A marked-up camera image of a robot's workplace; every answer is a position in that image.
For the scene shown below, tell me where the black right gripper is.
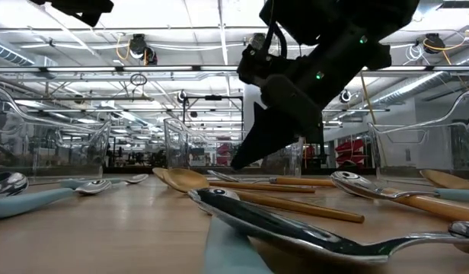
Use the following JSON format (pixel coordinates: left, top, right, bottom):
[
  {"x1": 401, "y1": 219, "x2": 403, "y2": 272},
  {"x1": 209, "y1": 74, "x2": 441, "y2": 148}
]
[{"x1": 230, "y1": 23, "x2": 392, "y2": 171}]

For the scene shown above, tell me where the wooden spoon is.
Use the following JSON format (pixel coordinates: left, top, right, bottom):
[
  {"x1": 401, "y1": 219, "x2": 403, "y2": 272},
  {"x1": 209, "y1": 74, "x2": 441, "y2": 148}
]
[{"x1": 420, "y1": 168, "x2": 469, "y2": 190}]

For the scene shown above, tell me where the white pillar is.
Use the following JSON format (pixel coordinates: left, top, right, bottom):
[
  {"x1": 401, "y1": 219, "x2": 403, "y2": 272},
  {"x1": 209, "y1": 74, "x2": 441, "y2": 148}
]
[{"x1": 243, "y1": 81, "x2": 266, "y2": 154}]

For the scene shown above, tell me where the ceiling light strip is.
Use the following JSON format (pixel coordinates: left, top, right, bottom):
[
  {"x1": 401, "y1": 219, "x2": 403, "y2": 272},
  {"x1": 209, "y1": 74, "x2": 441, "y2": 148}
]
[{"x1": 0, "y1": 64, "x2": 469, "y2": 74}]

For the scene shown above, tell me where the red equipment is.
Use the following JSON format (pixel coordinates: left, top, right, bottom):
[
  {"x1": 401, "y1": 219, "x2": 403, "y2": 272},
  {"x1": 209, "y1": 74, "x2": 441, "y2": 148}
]
[{"x1": 334, "y1": 139, "x2": 367, "y2": 169}]

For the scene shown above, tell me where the clear plastic bin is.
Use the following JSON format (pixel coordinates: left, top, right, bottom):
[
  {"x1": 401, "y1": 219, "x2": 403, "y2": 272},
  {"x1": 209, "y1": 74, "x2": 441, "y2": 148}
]
[
  {"x1": 163, "y1": 116, "x2": 306, "y2": 180},
  {"x1": 366, "y1": 87, "x2": 469, "y2": 182},
  {"x1": 0, "y1": 84, "x2": 113, "y2": 180}
]

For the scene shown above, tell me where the black distant rig frame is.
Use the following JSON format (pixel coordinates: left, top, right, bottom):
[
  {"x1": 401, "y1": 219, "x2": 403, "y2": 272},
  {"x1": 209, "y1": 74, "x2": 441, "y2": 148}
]
[{"x1": 182, "y1": 94, "x2": 245, "y2": 132}]

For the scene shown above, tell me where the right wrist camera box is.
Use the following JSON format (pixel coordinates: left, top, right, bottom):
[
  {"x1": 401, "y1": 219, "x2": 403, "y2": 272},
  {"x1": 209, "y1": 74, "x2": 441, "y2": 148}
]
[{"x1": 237, "y1": 33, "x2": 296, "y2": 87}]

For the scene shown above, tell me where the black ceiling cable loop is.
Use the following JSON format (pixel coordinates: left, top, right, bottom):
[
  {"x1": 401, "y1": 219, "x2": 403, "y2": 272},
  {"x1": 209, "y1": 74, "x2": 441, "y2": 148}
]
[{"x1": 129, "y1": 72, "x2": 148, "y2": 87}]

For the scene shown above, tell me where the silver ventilation duct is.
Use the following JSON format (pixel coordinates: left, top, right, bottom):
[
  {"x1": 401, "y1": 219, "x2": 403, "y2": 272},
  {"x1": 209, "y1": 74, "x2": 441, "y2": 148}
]
[
  {"x1": 0, "y1": 40, "x2": 59, "y2": 69},
  {"x1": 365, "y1": 45, "x2": 469, "y2": 110}
]

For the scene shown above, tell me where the yellow hanging cable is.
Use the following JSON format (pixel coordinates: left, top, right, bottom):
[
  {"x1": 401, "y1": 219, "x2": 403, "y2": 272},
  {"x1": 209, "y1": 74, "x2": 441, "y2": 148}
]
[{"x1": 359, "y1": 70, "x2": 378, "y2": 126}]

